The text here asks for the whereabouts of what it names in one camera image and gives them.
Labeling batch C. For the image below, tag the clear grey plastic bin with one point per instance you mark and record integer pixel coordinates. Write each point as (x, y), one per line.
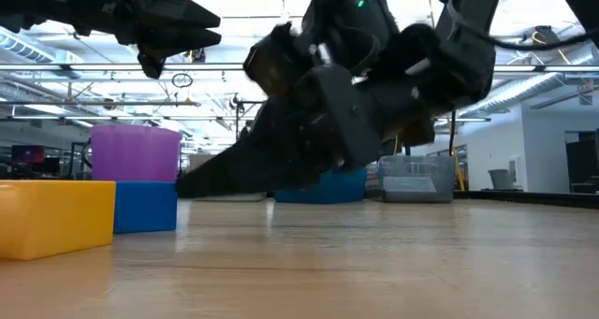
(416, 167)

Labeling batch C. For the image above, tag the black aluminium table frame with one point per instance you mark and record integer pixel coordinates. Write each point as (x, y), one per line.
(538, 198)

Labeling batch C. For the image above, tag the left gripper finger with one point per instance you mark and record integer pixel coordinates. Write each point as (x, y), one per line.
(182, 10)
(187, 40)

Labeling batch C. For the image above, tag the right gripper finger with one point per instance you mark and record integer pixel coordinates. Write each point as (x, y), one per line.
(271, 155)

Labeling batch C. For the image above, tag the grey chair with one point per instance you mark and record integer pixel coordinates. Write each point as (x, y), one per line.
(501, 178)

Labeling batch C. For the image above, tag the yellow toy brick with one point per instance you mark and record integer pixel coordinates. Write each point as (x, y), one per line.
(56, 216)

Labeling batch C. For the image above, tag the black cabinet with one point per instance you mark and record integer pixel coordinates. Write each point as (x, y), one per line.
(582, 164)

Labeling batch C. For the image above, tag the teal plastic bin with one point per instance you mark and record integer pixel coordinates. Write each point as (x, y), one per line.
(341, 185)

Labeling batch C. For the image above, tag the dark background monitor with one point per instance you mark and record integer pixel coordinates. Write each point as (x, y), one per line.
(28, 153)

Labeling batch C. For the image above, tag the purple pumpkin-face bucket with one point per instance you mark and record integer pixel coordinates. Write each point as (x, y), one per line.
(135, 150)

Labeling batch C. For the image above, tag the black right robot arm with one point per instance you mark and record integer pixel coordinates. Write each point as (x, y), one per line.
(468, 52)

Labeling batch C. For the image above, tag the blue arched toy brick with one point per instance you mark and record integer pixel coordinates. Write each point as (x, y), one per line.
(145, 207)

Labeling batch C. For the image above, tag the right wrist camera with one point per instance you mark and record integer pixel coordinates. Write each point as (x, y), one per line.
(276, 62)

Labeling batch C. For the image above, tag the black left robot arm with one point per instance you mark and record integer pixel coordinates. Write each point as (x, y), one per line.
(47, 5)

